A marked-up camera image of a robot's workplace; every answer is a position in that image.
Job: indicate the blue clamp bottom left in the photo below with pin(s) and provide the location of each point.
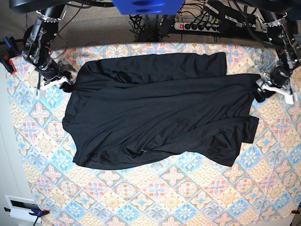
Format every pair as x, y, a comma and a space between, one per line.
35, 213

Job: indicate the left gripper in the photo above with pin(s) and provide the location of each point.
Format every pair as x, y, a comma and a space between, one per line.
275, 81

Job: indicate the blue clamp top left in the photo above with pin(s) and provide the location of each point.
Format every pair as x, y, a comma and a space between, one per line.
11, 42

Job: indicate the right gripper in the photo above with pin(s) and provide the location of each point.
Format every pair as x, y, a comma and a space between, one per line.
54, 74

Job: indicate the orange clamp bottom right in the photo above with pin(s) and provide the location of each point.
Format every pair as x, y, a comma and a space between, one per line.
295, 212

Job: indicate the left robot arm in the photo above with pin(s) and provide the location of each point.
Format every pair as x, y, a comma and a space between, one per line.
280, 17

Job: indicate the blue clamp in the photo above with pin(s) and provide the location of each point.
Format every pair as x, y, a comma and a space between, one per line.
11, 42
35, 213

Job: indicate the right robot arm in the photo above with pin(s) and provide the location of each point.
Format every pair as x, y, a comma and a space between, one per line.
38, 40

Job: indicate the aluminium frame post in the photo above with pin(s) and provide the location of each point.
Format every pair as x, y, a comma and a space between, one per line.
296, 41

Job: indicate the black t-shirt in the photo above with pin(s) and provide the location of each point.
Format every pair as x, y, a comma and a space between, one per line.
131, 111

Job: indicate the white power strip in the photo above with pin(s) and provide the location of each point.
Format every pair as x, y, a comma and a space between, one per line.
181, 26

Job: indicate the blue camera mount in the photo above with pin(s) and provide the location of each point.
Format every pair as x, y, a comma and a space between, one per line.
148, 7

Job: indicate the white floor outlet box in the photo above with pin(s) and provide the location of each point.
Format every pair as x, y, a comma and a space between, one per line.
20, 208

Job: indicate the patterned tablecloth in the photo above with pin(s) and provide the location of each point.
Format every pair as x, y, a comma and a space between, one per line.
263, 185

